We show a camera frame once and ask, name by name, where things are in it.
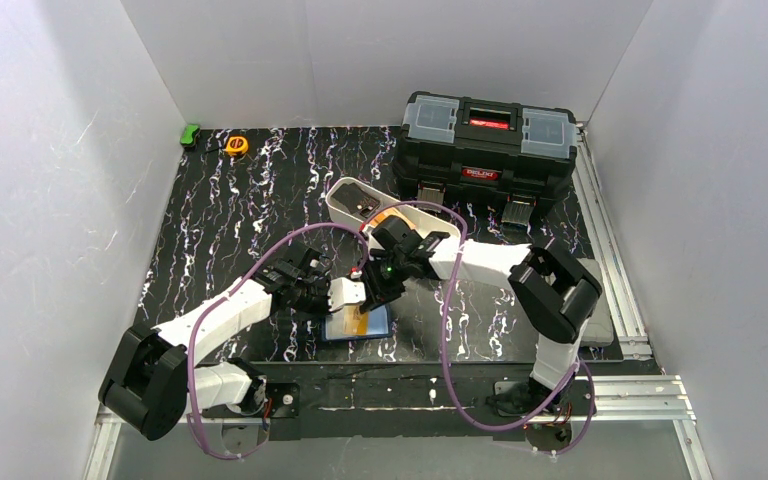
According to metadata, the blue leather card holder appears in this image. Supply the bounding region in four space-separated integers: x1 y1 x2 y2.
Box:
322 305 393 342

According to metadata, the white oblong plastic tray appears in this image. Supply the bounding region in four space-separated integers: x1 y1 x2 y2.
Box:
325 177 460 238

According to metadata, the orange card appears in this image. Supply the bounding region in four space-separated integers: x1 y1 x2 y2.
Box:
368 208 416 229

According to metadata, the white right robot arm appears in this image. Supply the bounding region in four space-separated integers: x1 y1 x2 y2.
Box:
360 216 603 399

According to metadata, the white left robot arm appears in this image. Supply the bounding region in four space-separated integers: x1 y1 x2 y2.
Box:
98 243 331 440

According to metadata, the black card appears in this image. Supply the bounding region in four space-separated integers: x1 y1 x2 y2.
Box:
340 184 380 219

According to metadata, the black marbled table mat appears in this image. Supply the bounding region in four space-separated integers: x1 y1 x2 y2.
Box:
122 125 624 366

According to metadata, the black plastic toolbox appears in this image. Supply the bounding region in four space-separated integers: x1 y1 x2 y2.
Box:
392 91 578 226

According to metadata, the yellow tape measure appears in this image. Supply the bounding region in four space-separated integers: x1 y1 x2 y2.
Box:
224 135 249 157

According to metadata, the green small object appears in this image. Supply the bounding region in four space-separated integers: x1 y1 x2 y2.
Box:
179 124 201 148

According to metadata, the grey pad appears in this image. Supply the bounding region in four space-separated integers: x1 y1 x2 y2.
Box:
580 258 615 347

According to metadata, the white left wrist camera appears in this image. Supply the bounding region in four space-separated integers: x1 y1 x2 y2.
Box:
328 277 366 312

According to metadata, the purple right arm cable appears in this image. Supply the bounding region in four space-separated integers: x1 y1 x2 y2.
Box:
360 201 597 457

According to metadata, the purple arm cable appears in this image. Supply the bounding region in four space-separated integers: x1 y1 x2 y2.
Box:
185 222 373 462
360 201 597 457

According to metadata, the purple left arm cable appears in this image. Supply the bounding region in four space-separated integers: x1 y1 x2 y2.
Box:
185 222 373 462

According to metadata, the aluminium frame rail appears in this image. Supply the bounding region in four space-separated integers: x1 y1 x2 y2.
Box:
82 125 697 480

